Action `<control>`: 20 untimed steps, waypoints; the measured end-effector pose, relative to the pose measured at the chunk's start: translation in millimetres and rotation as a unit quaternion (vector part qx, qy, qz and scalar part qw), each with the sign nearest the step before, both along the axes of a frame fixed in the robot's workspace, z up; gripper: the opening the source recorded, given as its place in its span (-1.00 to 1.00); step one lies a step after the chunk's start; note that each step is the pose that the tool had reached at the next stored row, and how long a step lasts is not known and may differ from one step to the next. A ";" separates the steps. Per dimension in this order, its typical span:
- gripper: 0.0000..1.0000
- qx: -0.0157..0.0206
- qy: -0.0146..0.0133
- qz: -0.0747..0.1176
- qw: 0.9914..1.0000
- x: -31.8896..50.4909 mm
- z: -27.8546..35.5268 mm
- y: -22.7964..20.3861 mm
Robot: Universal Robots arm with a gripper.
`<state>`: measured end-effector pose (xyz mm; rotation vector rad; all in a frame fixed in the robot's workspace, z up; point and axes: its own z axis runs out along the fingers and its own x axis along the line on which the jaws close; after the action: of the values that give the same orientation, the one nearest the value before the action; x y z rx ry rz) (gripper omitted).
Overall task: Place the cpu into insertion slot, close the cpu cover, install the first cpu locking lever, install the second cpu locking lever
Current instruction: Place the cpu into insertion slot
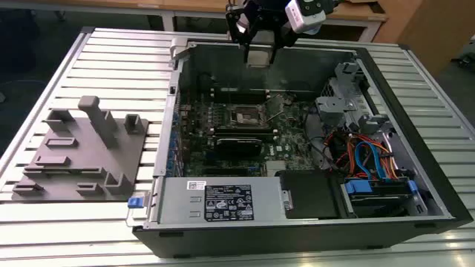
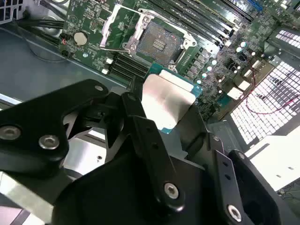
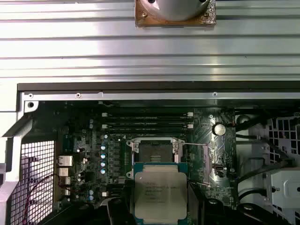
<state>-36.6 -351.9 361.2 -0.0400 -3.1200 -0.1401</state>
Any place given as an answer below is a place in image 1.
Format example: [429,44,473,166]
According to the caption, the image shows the wooden cabinet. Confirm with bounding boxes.
[374,0,475,77]

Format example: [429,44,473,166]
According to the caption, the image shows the grey case latch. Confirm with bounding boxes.
[170,38,190,67]

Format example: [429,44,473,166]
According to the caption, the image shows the green motherboard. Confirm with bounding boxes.
[178,93,324,177]

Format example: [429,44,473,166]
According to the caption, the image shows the orange wires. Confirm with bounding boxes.
[335,133,409,181]

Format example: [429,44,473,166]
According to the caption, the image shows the grey parts rack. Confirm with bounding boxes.
[11,95,150,201]

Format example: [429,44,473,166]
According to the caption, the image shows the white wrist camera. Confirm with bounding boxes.
[284,0,328,34]

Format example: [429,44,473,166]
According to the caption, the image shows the black internal cable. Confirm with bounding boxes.
[303,107,338,171]

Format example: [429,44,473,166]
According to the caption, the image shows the black plastic shroud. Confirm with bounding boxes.
[278,170,348,220]

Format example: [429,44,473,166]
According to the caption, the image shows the wooden desk white frame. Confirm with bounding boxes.
[0,0,175,33]
[172,0,390,43]

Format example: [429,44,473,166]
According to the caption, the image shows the blue disk carrier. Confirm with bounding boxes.
[343,179,419,201]

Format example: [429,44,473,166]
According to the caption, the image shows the black graphics card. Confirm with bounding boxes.
[215,136,263,160]

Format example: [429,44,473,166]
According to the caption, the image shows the silver power supply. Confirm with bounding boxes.
[147,176,288,225]

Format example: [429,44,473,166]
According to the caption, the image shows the CPU socket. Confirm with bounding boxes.
[230,105,271,129]

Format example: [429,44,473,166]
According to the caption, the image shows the black empty RAM slots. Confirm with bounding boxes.
[210,86,270,102]

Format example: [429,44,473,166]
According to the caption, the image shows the silver CPU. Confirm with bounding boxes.
[246,50,271,69]

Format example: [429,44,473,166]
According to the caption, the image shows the blue wire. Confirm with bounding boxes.
[354,141,391,183]

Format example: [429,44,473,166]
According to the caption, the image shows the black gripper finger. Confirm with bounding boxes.
[226,6,258,65]
[270,26,299,64]

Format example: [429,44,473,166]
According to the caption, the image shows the metal drive cage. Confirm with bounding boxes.
[315,62,394,134]

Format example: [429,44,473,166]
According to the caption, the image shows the black PC case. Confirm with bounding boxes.
[131,37,473,259]

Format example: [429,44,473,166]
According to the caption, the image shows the metal socket cover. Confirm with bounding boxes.
[262,94,287,123]

